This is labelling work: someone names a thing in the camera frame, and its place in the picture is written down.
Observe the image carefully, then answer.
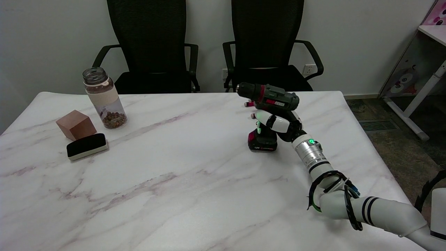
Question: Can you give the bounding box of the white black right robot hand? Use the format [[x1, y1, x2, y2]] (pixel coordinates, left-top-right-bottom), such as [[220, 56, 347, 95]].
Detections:
[[252, 110, 303, 143]]

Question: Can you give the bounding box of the dark green power screwdriver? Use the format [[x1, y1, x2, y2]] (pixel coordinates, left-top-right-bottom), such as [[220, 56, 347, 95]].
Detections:
[[237, 82, 300, 152]]

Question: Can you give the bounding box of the black mesh office chair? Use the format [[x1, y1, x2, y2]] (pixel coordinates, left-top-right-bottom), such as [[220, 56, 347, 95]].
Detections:
[[92, 0, 201, 94], [222, 0, 324, 93]]

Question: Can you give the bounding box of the floor vent grille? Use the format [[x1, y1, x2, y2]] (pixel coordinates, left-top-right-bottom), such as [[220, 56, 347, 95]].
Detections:
[[359, 120, 399, 132]]

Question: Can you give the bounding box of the grey panel with cartoon print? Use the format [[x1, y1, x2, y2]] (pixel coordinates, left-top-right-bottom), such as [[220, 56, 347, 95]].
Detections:
[[378, 31, 446, 99]]

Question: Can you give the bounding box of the glass jar with nuts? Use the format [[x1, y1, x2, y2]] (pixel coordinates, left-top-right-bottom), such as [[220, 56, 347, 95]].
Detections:
[[82, 67, 128, 129]]

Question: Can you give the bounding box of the pink cartoon poster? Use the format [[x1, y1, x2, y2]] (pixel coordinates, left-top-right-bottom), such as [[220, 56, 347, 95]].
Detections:
[[422, 0, 446, 26]]

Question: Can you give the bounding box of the black whiteboard eraser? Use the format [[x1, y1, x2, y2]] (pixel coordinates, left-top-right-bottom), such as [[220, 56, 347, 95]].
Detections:
[[67, 133, 109, 161]]

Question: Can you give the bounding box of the brown wooden cube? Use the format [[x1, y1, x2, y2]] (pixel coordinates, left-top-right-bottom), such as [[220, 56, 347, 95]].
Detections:
[[56, 110, 98, 141]]

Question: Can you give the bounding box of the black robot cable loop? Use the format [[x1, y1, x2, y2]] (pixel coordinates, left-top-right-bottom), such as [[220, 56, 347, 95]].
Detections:
[[307, 170, 363, 231]]

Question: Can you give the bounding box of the white desk with metal frame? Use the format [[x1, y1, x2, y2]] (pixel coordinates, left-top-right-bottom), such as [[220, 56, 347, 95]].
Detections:
[[384, 25, 446, 142]]

